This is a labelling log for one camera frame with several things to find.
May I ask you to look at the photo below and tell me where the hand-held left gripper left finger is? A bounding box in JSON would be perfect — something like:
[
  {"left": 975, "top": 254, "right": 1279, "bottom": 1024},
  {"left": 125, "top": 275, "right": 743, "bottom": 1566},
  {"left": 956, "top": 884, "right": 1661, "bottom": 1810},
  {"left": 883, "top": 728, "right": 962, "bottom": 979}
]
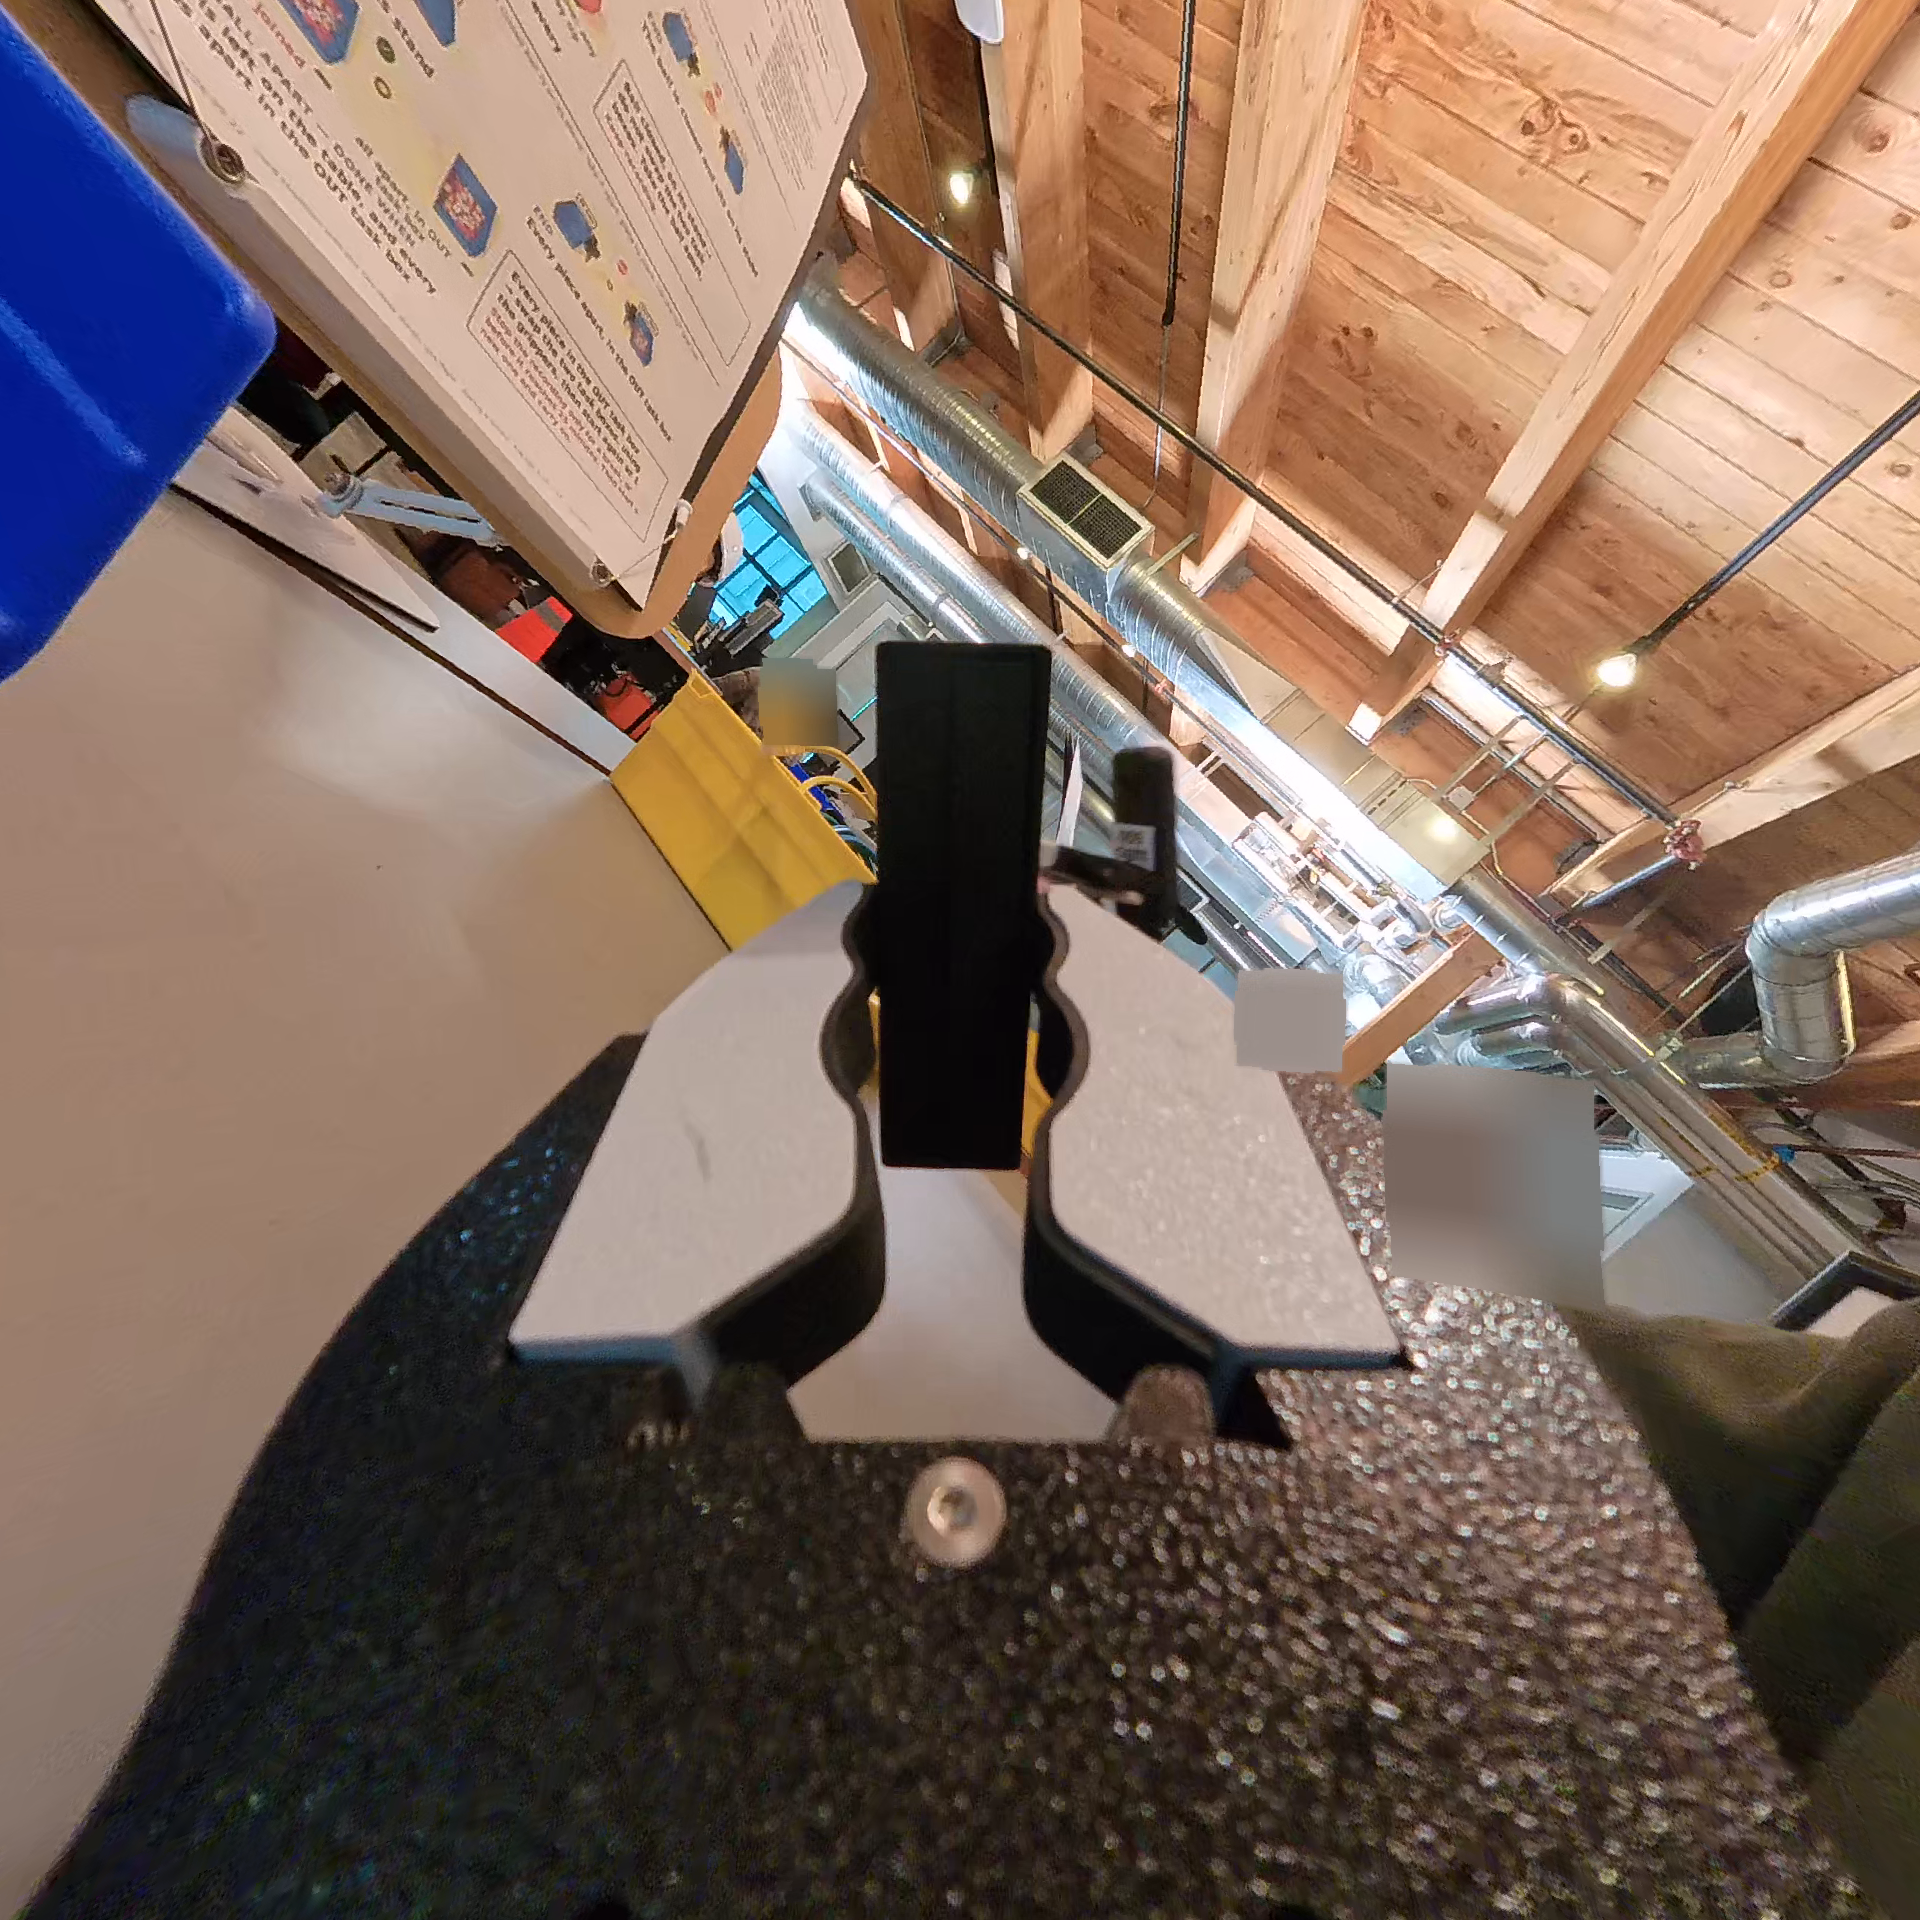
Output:
[{"left": 506, "top": 881, "right": 894, "bottom": 1408}]

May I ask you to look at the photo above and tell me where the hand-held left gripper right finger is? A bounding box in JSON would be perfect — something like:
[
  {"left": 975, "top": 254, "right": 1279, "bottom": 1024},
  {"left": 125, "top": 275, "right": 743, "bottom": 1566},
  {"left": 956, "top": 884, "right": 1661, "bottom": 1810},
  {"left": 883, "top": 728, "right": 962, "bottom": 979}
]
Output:
[{"left": 1021, "top": 894, "right": 1413, "bottom": 1429}]

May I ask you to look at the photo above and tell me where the black network switch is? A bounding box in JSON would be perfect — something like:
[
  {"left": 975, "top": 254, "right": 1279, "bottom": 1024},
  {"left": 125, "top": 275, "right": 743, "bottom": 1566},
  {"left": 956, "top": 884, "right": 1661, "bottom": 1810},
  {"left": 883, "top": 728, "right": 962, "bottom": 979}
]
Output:
[{"left": 873, "top": 639, "right": 1054, "bottom": 1171}]

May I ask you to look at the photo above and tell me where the blue plastic bin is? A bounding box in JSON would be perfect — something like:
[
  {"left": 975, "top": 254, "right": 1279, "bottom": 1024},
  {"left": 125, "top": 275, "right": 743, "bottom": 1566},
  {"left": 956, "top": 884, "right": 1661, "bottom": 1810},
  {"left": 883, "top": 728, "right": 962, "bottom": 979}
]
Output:
[{"left": 0, "top": 12, "right": 278, "bottom": 681}]

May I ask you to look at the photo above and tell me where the person's right forearm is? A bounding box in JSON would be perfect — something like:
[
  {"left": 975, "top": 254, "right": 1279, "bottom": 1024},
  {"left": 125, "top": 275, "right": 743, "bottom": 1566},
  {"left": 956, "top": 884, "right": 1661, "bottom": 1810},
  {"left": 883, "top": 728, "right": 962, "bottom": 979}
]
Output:
[{"left": 1557, "top": 1295, "right": 1920, "bottom": 1920}]

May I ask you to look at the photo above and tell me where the yellow plastic bin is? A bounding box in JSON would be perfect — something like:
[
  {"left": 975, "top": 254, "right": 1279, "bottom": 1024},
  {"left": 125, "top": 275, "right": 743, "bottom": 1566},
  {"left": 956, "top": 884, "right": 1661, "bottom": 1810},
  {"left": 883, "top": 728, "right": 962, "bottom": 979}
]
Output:
[{"left": 610, "top": 672, "right": 1057, "bottom": 1169}]

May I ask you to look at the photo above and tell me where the black labelled device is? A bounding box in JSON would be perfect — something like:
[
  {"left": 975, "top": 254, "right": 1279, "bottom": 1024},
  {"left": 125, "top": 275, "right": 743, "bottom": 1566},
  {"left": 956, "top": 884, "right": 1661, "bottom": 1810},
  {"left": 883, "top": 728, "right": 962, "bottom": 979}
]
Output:
[{"left": 1046, "top": 744, "right": 1211, "bottom": 948}]

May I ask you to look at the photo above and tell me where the cardboard poster board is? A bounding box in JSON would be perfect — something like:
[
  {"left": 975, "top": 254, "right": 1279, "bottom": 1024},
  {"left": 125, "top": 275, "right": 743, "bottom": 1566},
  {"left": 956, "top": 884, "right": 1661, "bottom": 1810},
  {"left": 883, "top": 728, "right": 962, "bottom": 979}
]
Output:
[{"left": 91, "top": 0, "right": 884, "bottom": 644}]

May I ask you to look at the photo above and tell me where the grey flat board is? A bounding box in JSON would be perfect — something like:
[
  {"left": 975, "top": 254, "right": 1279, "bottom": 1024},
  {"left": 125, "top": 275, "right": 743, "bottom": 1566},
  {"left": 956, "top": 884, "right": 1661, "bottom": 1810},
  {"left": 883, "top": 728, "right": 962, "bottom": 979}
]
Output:
[{"left": 168, "top": 404, "right": 442, "bottom": 632}]

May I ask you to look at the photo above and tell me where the silver elbow duct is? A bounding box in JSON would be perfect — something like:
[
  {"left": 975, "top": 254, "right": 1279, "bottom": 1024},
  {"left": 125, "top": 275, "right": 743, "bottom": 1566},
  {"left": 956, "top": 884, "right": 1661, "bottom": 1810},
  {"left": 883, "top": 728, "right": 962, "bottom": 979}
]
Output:
[{"left": 1673, "top": 852, "right": 1920, "bottom": 1085}]

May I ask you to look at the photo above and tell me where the duct vent grille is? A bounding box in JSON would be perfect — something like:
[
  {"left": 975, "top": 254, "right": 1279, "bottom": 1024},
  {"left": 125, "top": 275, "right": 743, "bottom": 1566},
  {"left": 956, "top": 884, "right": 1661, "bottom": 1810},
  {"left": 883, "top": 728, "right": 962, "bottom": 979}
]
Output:
[{"left": 1017, "top": 453, "right": 1159, "bottom": 567}]

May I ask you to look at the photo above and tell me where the silver ventilation duct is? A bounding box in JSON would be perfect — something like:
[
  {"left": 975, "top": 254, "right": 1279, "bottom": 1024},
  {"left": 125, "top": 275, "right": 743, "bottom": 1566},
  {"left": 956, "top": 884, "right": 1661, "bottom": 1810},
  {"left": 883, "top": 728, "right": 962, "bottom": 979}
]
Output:
[{"left": 781, "top": 281, "right": 1519, "bottom": 948}]

